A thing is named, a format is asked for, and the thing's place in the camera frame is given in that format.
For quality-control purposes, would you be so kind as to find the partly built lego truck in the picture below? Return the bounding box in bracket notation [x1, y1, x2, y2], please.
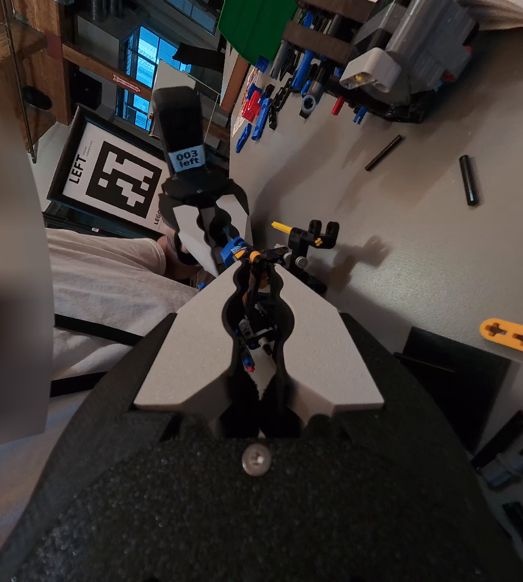
[220, 219, 340, 398]

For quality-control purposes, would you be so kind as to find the person's left hand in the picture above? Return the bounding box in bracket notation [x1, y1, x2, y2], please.
[157, 234, 185, 266]

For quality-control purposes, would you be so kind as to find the black flat box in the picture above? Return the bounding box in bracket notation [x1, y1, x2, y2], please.
[393, 326, 512, 453]

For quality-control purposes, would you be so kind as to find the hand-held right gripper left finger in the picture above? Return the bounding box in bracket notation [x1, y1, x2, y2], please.
[133, 263, 248, 438]

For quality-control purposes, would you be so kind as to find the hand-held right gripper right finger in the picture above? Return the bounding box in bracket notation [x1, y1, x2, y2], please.
[273, 264, 385, 430]

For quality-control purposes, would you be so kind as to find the wooden rail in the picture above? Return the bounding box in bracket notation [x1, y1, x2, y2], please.
[62, 43, 153, 103]

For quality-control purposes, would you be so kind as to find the window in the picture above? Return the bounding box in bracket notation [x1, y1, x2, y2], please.
[115, 25, 194, 132]

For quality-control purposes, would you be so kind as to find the green lego baseplate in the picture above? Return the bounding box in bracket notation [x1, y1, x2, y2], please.
[217, 0, 299, 68]

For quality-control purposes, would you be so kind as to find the pile of loose lego pieces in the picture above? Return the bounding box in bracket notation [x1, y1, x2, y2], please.
[233, 11, 371, 153]

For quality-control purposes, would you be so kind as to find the black lego pin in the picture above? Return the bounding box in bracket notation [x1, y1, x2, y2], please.
[459, 155, 480, 206]

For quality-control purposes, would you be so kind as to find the blue curved lego piece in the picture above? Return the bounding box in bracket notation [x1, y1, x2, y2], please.
[220, 236, 249, 266]

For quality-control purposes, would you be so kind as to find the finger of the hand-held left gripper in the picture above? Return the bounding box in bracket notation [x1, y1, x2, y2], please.
[215, 193, 255, 248]
[172, 205, 227, 278]

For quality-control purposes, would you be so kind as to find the black lego axle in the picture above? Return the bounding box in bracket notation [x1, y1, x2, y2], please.
[364, 134, 404, 172]

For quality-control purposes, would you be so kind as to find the open lego instruction booklet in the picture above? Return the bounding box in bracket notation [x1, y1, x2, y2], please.
[459, 0, 523, 42]

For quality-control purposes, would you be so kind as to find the black lego beam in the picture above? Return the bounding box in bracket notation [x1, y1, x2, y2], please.
[471, 410, 523, 469]

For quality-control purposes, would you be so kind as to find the wooden cabinet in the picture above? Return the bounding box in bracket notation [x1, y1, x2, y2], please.
[0, 0, 78, 153]

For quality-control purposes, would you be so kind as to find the grey lego connector piece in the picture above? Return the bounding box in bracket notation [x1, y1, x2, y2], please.
[477, 427, 523, 489]

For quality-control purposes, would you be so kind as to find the grey lego motor assembly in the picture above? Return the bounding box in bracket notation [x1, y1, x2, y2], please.
[338, 0, 480, 124]

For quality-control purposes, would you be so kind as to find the yellow lego beam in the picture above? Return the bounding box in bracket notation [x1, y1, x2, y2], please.
[479, 317, 523, 354]

